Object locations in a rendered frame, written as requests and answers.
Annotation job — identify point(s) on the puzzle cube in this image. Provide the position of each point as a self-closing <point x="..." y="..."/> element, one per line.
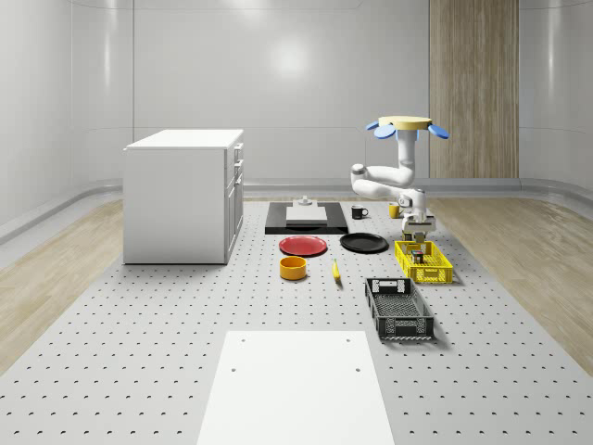
<point x="418" y="256"/>

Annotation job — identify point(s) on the black mug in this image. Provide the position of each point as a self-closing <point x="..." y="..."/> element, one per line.
<point x="357" y="212"/>

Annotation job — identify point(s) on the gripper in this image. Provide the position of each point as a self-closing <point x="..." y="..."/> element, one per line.
<point x="417" y="225"/>

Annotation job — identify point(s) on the banana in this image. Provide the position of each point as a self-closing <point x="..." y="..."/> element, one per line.
<point x="336" y="271"/>

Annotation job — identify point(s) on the drone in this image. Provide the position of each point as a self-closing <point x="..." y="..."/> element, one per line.
<point x="405" y="123"/>

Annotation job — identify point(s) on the yellow mug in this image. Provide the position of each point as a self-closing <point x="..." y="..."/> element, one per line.
<point x="394" y="211"/>

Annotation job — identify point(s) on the red plate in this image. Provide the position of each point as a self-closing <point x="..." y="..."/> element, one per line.
<point x="303" y="245"/>

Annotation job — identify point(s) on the dark grey basket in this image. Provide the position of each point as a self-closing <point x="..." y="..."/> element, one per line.
<point x="403" y="319"/>

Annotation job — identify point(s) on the white board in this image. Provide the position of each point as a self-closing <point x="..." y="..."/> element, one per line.
<point x="296" y="394"/>

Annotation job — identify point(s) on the flat-sided can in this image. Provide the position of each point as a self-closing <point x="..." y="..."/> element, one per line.
<point x="420" y="237"/>

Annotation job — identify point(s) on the black plate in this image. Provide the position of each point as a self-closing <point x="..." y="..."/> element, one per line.
<point x="363" y="243"/>

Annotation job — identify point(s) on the yellow basket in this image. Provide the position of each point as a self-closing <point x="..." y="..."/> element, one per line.
<point x="424" y="268"/>

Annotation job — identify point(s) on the white cabinet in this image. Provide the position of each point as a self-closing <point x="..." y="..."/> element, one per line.
<point x="176" y="204"/>

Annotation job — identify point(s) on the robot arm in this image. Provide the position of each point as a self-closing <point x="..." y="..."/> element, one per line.
<point x="384" y="176"/>

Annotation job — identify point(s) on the yellow bowl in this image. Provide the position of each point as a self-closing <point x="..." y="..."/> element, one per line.
<point x="293" y="271"/>

